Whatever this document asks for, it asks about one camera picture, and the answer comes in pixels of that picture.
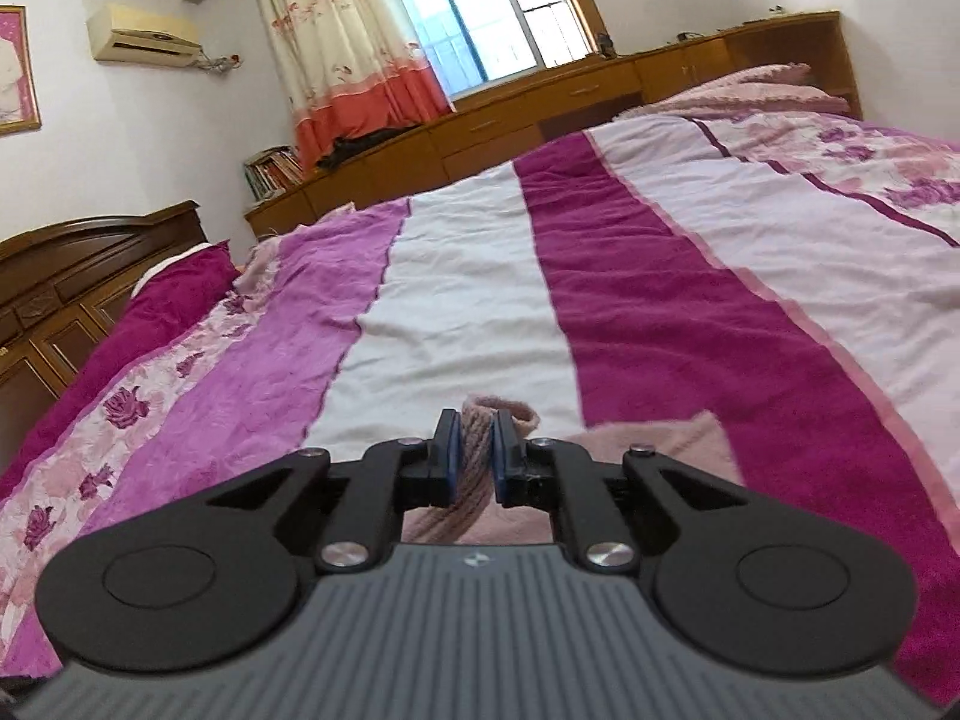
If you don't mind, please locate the dark cloth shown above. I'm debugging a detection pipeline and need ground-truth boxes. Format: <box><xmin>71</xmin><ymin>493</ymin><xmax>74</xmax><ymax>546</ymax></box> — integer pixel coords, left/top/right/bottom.
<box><xmin>315</xmin><ymin>127</ymin><xmax>410</xmax><ymax>170</ymax></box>

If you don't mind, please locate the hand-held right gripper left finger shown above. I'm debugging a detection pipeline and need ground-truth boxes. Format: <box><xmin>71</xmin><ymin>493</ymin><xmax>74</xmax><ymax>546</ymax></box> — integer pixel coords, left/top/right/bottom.
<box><xmin>206</xmin><ymin>409</ymin><xmax>460</xmax><ymax>572</ymax></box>

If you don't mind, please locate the cream and orange curtain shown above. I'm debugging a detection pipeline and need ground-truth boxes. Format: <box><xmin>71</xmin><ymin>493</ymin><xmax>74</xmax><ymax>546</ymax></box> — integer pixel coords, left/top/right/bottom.
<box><xmin>247</xmin><ymin>0</ymin><xmax>458</xmax><ymax>173</ymax></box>

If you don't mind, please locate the dark wooden headboard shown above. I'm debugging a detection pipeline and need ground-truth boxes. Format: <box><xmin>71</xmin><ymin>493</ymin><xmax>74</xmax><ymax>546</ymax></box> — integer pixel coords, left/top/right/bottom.
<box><xmin>0</xmin><ymin>200</ymin><xmax>211</xmax><ymax>466</ymax></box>

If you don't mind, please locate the row of books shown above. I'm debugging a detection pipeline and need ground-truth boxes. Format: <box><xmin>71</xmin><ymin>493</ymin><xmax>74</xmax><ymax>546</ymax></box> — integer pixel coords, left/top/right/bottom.
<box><xmin>244</xmin><ymin>146</ymin><xmax>305</xmax><ymax>202</ymax></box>

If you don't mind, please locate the pink knitted pillow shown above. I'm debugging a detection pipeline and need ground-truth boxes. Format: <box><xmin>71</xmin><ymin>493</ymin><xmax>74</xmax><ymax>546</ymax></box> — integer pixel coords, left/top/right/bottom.
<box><xmin>611</xmin><ymin>62</ymin><xmax>856</xmax><ymax>121</ymax></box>

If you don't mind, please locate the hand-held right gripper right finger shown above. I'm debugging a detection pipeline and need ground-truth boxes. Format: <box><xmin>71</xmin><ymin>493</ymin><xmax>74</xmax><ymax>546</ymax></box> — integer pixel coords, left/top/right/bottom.
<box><xmin>489</xmin><ymin>406</ymin><xmax>755</xmax><ymax>572</ymax></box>

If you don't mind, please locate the air conditioner power cord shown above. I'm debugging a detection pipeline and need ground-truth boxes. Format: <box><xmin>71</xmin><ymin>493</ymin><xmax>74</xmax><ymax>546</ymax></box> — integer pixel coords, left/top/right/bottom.
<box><xmin>196</xmin><ymin>45</ymin><xmax>245</xmax><ymax>77</ymax></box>

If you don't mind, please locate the light wooden cabinet unit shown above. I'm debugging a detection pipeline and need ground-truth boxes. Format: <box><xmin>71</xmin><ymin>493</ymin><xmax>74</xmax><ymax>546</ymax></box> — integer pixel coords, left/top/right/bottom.
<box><xmin>244</xmin><ymin>11</ymin><xmax>863</xmax><ymax>241</ymax></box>

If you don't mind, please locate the framed pink wall picture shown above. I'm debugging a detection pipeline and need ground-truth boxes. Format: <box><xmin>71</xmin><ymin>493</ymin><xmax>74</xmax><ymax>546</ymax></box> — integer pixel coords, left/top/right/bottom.
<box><xmin>0</xmin><ymin>6</ymin><xmax>44</xmax><ymax>137</ymax></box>

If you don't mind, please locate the cream wall air conditioner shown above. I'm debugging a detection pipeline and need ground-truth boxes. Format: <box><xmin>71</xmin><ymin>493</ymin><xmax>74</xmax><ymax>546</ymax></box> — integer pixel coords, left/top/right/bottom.
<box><xmin>86</xmin><ymin>2</ymin><xmax>205</xmax><ymax>65</ymax></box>

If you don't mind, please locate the window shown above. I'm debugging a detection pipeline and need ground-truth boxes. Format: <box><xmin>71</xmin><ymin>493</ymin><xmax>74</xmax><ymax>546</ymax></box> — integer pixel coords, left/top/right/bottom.
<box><xmin>375</xmin><ymin>0</ymin><xmax>605</xmax><ymax>102</ymax></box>

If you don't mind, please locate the striped pink white bedspread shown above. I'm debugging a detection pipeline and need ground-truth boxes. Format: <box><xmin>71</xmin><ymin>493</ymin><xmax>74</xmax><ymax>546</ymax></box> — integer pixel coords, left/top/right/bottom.
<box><xmin>0</xmin><ymin>109</ymin><xmax>960</xmax><ymax>707</ymax></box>

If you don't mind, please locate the pink knitted cardigan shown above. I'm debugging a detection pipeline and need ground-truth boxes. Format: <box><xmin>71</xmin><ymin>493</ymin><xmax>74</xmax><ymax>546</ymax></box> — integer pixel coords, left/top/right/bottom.
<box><xmin>401</xmin><ymin>390</ymin><xmax>747</xmax><ymax>548</ymax></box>

